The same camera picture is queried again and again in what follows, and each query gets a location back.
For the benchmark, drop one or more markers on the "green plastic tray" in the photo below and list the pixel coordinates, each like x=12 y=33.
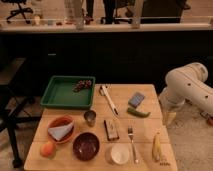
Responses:
x=59 y=93

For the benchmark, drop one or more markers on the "purple grape bunch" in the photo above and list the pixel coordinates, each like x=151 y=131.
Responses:
x=82 y=84

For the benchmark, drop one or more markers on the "silver fork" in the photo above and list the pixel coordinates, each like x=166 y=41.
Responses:
x=131 y=136

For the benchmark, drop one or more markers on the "light blue cloth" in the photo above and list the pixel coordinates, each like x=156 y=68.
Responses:
x=59 y=132

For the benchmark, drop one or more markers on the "orange peach fruit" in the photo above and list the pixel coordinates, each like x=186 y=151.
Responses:
x=48 y=149

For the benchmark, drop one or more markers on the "black office chair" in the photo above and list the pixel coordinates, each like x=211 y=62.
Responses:
x=19 y=10

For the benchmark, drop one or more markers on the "yellow banana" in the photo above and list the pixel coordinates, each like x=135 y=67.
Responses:
x=156 y=149

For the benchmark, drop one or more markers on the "small metal cup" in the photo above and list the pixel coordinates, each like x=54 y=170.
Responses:
x=90 y=117

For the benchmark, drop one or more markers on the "green chili pepper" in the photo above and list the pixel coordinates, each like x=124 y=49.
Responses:
x=134 y=112

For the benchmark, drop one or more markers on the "blue sponge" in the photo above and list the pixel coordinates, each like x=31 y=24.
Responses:
x=136 y=99

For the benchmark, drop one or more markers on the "brown chocolate bar block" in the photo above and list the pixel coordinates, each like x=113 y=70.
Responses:
x=111 y=130

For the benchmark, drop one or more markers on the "orange bowl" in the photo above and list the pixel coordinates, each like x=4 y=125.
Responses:
x=59 y=121

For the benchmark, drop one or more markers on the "purple bowl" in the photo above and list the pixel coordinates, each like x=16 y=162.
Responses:
x=86 y=146

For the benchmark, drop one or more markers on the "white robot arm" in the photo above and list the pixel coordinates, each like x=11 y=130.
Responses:
x=186 y=83

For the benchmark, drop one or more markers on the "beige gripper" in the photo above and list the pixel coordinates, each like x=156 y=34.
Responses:
x=168 y=118

